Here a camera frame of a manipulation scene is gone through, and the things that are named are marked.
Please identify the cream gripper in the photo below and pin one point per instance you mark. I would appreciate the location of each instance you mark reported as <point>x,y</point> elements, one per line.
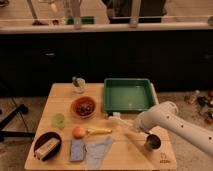
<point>137,124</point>

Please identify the white dish brush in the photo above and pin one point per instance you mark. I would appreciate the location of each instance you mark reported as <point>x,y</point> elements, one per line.
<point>116,116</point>

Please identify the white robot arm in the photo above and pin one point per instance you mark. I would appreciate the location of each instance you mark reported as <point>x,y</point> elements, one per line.
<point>165,116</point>

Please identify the metal measuring cup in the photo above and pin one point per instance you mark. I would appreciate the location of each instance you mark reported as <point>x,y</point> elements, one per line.
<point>153,142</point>

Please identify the green plastic tray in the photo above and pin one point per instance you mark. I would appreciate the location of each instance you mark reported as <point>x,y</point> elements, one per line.
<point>127,95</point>

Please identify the light blue cloth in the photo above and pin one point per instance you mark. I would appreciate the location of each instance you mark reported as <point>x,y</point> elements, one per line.
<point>96,152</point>

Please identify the orange bowl with dark food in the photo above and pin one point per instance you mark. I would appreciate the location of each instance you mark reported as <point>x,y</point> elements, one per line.
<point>83,107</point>

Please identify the orange round fruit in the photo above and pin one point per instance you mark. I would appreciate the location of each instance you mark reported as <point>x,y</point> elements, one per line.
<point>78,132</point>

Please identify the blue sponge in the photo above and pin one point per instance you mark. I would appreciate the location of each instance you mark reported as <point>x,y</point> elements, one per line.
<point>77,151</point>

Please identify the small green cup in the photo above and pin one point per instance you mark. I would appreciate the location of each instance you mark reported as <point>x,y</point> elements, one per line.
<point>58,121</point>

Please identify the beige block sponge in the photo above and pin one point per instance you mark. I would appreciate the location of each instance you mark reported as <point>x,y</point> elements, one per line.
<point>46,148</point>

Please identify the black chair base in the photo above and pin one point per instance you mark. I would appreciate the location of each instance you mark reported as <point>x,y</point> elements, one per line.
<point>8,128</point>

